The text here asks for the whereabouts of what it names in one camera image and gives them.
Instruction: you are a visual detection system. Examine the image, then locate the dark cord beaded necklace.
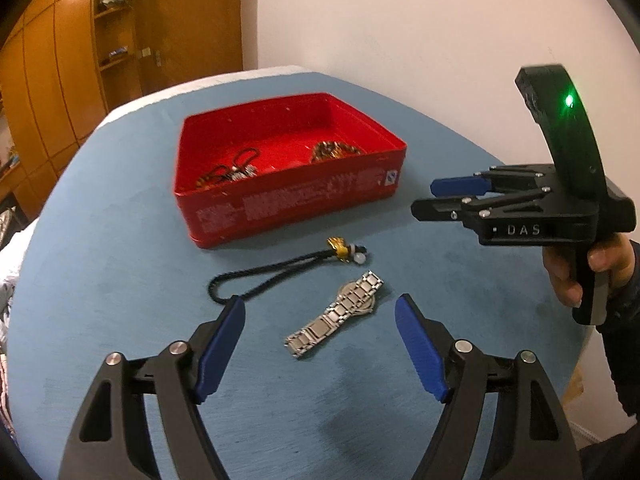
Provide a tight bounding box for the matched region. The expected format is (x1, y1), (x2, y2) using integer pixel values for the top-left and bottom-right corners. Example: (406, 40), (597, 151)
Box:
(196, 147), (262, 192)

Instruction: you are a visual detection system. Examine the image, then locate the wooden door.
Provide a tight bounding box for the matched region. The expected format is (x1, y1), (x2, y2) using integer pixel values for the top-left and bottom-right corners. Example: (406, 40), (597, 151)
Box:
(132, 0), (246, 96)

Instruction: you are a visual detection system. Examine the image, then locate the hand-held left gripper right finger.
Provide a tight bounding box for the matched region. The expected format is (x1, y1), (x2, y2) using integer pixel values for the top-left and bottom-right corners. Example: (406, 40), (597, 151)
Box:
(394, 294), (583, 480)

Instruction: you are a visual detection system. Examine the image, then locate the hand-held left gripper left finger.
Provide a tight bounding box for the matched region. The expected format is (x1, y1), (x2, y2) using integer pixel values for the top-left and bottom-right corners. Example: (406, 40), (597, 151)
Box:
(57, 295), (247, 480)

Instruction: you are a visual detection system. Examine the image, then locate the black cord gold pendant necklace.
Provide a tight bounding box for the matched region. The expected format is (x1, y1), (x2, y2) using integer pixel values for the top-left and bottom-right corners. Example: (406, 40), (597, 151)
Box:
(207, 237), (368, 306)

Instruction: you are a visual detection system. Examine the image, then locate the wooden wardrobe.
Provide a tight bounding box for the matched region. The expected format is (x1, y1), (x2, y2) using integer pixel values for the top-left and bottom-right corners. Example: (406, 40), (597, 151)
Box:
(0, 0), (108, 221)

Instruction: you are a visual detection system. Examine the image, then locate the wooden corner shelf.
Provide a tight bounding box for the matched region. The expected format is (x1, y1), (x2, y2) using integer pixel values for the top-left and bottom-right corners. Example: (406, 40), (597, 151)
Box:
(92, 0), (146, 111)

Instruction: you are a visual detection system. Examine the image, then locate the silver metal wristwatch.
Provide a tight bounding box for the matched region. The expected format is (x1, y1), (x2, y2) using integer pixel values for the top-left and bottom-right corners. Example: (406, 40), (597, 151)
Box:
(285, 270), (385, 360)

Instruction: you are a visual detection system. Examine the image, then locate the white sheet under cloth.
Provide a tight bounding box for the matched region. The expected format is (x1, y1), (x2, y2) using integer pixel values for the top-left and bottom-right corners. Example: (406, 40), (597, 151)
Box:
(107, 65), (306, 118)

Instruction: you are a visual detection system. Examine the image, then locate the red plastic tray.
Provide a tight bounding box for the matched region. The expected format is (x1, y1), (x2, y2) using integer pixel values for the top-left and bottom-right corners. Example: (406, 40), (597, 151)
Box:
(172, 92), (407, 250)

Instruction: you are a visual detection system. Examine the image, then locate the grey white duvet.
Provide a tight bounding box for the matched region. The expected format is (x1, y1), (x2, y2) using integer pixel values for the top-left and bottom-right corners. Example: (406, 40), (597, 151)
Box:
(0, 217), (28, 346)

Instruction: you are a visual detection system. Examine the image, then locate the person's right hand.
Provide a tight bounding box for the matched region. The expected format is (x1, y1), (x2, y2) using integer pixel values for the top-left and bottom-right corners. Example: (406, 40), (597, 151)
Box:
(543, 235), (637, 308)

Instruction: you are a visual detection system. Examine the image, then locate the gold bracelet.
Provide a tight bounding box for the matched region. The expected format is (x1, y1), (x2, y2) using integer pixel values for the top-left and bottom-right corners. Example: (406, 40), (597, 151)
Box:
(309, 141), (367, 164)

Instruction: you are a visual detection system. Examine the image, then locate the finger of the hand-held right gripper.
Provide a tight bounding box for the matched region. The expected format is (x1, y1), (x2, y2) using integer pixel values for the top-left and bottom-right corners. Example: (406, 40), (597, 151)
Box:
(411, 195), (481, 223)
(430, 172), (501, 199)

